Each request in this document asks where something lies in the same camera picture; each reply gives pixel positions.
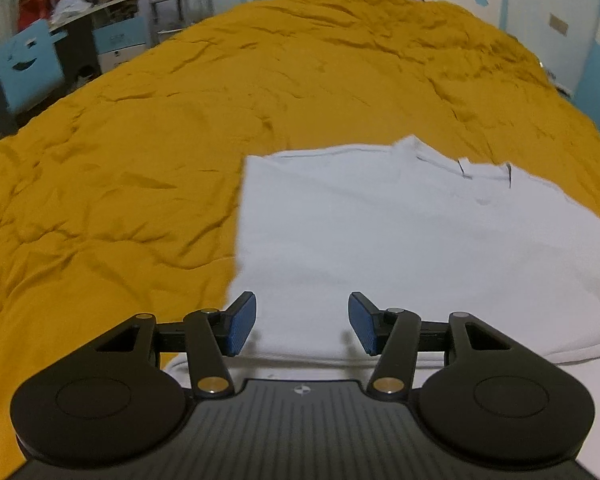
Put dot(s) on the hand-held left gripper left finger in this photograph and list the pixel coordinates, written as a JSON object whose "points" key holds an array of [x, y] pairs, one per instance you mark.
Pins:
{"points": [[241, 322]]}

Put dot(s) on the red bag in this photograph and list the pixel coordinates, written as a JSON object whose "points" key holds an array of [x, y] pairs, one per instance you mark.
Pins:
{"points": [[32, 7]]}

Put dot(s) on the white drawer cabinet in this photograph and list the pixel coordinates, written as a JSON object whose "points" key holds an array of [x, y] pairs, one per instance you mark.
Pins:
{"points": [[120, 42]]}

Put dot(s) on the beige wall socket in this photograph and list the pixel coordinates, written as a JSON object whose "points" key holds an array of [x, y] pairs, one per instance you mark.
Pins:
{"points": [[559, 24]]}

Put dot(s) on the grey metal stool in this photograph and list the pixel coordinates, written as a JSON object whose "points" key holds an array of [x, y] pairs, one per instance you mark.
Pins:
{"points": [[180, 0]]}

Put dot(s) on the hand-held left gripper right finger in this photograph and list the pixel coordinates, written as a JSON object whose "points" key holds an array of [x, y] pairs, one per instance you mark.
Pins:
{"points": [[362, 322]]}

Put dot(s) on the mustard yellow blanket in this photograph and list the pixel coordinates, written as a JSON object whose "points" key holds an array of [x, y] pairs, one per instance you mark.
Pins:
{"points": [[155, 150]]}

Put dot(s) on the white t-shirt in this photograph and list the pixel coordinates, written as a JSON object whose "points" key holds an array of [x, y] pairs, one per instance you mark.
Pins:
{"points": [[380, 240]]}

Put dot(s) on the grey desk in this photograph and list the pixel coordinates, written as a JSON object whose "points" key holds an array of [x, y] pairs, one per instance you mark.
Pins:
{"points": [[82, 15]]}

